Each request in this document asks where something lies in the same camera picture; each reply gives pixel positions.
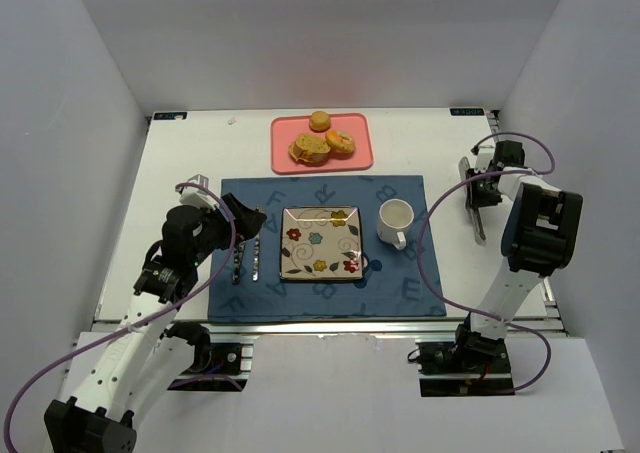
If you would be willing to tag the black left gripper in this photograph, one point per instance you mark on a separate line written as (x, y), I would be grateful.
(238, 218)

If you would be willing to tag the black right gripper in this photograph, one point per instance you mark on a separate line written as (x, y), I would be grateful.
(476, 193)

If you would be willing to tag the metal kitchen tongs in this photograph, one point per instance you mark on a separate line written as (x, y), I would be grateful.
(467, 172)

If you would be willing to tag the orange glazed bagel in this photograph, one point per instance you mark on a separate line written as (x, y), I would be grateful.
(341, 143)

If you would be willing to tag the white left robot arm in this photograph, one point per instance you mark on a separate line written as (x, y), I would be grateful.
(149, 350)

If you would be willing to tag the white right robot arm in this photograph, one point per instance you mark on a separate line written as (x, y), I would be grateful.
(539, 238)

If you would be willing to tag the seeded bread sandwich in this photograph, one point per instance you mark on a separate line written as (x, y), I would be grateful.
(309, 149)

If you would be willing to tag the silver fork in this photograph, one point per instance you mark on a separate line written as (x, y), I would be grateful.
(237, 263)

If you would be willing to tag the silver table knife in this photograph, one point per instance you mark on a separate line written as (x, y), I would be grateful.
(243, 271)

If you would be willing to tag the silver spoon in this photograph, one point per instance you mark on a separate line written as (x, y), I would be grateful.
(256, 257)

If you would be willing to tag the square floral ceramic plate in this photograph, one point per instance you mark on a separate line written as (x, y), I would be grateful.
(321, 244)

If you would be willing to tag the blue letter-print placemat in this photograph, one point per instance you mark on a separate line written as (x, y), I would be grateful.
(391, 286)

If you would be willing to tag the white ceramic mug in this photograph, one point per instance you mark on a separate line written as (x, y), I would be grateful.
(395, 217)

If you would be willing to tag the pink plastic tray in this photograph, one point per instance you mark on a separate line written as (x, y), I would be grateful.
(284, 130)

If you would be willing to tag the small round bun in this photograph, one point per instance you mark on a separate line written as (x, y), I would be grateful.
(319, 121)

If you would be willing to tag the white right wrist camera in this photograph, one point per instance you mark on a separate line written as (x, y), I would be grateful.
(483, 156)

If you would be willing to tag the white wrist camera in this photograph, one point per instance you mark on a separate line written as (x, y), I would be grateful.
(195, 194)
(483, 156)

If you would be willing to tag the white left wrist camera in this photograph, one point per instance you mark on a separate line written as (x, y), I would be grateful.
(195, 194)

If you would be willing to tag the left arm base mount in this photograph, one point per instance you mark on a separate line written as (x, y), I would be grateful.
(228, 370)

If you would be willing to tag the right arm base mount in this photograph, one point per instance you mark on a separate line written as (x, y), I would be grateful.
(444, 371)

